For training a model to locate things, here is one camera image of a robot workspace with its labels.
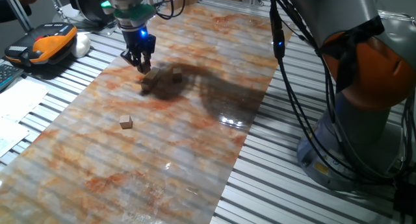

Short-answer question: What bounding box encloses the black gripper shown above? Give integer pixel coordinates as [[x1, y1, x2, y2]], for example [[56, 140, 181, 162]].
[[120, 26, 157, 75]]

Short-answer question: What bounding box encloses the black sleeved forearm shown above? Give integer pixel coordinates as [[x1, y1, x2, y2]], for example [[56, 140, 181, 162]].
[[0, 0, 33, 23]]

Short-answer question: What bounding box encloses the white rounded object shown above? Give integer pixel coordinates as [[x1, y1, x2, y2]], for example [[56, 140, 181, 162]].
[[70, 32, 92, 58]]

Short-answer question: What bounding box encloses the black round drum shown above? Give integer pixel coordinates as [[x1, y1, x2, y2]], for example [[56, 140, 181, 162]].
[[67, 0, 114, 23]]

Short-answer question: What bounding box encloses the orange and black teach pendant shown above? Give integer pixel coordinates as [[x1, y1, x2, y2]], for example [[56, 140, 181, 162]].
[[4, 21, 78, 68]]

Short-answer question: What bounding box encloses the orange marble pattern sheet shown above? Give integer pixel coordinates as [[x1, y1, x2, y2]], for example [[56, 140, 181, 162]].
[[0, 3, 292, 224]]

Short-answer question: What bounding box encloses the blank white paper sheet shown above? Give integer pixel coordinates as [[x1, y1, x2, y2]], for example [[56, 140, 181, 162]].
[[0, 78, 49, 123]]

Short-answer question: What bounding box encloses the grey aluminium bar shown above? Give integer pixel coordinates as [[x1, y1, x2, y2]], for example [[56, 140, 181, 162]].
[[1, 0, 34, 32]]

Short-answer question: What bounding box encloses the black keyboard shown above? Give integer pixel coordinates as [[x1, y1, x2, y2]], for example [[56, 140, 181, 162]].
[[0, 63, 25, 92]]

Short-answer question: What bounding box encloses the white paper with print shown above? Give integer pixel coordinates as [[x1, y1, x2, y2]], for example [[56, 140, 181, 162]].
[[0, 117, 31, 158]]

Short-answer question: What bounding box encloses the green gripper mount plate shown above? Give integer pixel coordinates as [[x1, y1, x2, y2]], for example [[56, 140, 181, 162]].
[[99, 0, 157, 29]]

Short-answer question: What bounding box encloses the grey metal base plate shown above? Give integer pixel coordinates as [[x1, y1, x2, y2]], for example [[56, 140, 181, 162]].
[[53, 5, 123, 36]]

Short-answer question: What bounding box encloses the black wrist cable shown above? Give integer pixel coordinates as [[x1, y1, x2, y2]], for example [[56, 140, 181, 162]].
[[153, 0, 187, 21]]

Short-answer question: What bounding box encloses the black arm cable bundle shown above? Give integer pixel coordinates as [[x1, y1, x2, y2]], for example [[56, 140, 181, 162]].
[[267, 0, 416, 186]]

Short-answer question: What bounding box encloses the black strap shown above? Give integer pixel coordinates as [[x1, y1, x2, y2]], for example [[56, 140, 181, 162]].
[[319, 15, 386, 94]]

